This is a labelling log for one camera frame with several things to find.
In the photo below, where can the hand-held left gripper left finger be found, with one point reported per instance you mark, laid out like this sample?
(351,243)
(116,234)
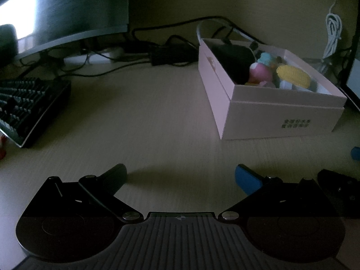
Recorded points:
(114,178)

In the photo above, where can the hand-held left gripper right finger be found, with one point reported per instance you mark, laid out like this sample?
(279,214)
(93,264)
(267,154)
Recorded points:
(247,178)

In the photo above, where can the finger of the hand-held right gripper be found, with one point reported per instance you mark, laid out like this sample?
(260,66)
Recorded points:
(356,153)
(337,182)

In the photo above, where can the pink cardboard box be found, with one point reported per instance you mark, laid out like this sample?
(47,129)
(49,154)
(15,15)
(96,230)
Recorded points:
(253,118)

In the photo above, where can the yellow corn toy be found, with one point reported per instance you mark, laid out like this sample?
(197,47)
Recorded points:
(294,76)

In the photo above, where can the white pink cow figurine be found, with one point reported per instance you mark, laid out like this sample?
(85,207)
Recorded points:
(261,73)

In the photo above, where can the teal small figurine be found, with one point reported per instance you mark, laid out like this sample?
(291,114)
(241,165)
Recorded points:
(267,57)

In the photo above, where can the light wooden desktop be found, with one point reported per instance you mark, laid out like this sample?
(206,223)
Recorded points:
(140,118)

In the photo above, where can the dark flat screen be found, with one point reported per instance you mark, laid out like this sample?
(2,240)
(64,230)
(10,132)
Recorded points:
(353,84)

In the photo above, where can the black keyboard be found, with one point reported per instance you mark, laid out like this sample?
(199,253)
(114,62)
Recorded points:
(28,104)

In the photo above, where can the black power adapter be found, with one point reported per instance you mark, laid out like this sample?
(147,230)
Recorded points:
(171,54)

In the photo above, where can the black domed speaker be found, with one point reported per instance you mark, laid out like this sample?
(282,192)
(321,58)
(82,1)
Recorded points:
(7,39)

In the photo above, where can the curved computer monitor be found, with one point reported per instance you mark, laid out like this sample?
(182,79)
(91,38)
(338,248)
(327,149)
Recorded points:
(70,5)

